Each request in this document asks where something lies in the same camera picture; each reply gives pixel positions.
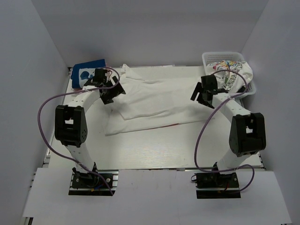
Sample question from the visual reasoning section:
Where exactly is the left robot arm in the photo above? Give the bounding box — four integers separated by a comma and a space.
54, 67, 126, 187

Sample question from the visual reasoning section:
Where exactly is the white plastic basket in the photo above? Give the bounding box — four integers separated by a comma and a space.
202, 52, 256, 98

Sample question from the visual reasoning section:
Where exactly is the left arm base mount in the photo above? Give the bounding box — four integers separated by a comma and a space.
68, 167, 119, 196

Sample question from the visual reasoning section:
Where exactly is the white cartoon print t-shirt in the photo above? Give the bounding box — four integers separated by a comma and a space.
207, 60, 253, 93

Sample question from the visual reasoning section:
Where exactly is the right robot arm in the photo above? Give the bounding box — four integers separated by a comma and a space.
191, 75, 266, 187

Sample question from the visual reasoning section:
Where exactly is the dark green t-shirt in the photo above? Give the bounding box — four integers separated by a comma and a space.
237, 86, 248, 94

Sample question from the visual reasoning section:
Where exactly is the white t-shirt red print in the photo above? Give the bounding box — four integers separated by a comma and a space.
104, 64, 212, 135

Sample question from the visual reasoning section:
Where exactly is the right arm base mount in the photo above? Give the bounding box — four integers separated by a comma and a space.
191, 164, 241, 199

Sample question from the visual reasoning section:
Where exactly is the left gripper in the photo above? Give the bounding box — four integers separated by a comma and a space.
101, 76, 126, 105

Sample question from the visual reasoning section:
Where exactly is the folded blue t-shirt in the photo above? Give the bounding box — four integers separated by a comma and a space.
71, 59, 106, 90

